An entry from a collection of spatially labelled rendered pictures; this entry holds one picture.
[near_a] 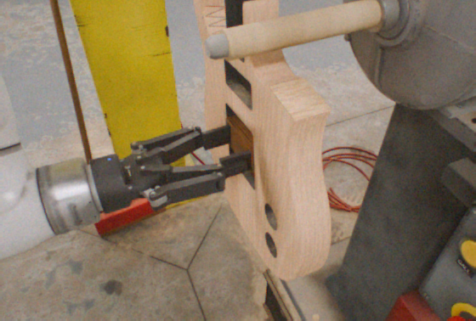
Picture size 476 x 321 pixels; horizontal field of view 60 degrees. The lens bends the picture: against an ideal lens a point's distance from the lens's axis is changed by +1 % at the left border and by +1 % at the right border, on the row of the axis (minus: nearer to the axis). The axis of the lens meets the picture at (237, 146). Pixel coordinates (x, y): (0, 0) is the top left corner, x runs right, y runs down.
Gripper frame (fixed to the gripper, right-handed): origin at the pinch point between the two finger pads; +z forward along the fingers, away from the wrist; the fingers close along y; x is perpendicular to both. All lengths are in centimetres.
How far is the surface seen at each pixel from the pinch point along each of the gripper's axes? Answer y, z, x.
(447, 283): 25.7, 16.5, -9.8
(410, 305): 10, 33, -45
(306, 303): -16, 24, -74
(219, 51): 9.4, -4.7, 19.0
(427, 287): 23.3, 16.5, -13.5
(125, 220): -87, -19, -86
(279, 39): 9.8, 1.7, 19.1
